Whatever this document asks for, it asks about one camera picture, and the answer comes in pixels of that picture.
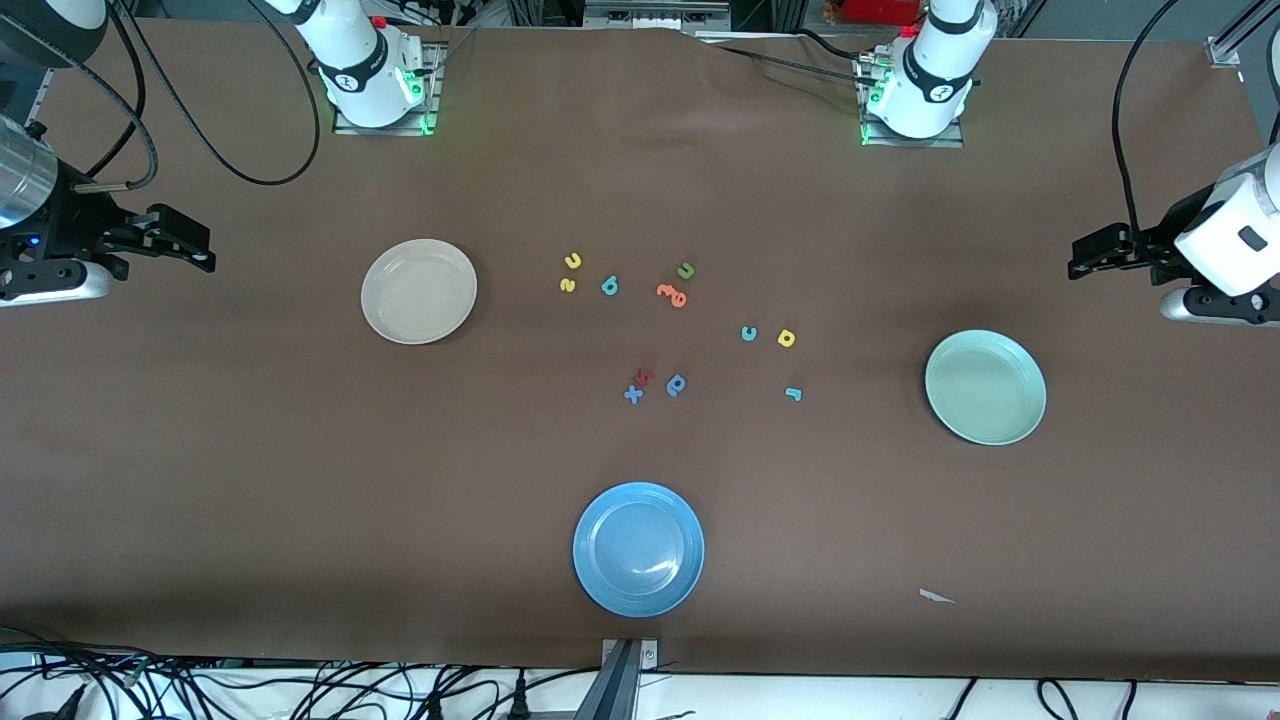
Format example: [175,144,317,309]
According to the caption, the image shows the red box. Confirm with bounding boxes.
[840,0,923,26]

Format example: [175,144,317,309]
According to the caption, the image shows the grey metal camera post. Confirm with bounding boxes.
[575,638,661,720]

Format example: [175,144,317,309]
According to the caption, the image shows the beige brown plate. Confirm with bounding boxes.
[361,238,478,346]

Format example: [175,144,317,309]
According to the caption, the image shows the blue plate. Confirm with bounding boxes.
[572,482,706,618]

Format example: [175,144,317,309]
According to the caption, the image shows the grey power strip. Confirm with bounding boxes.
[585,0,731,31]

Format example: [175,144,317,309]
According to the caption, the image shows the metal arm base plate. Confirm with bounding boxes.
[332,42,443,137]
[858,55,966,150]

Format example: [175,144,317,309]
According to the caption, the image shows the tangled black floor cables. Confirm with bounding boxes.
[0,625,601,720]

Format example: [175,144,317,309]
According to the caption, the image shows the pale green plate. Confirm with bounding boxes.
[924,329,1047,446]

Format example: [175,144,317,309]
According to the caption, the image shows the black cable on table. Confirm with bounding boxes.
[715,28,873,89]

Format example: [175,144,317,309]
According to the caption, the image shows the aluminium corner bracket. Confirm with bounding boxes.
[1205,0,1263,67]

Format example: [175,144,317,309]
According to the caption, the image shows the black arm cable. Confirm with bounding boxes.
[1112,0,1173,233]
[125,0,321,187]
[75,0,159,193]

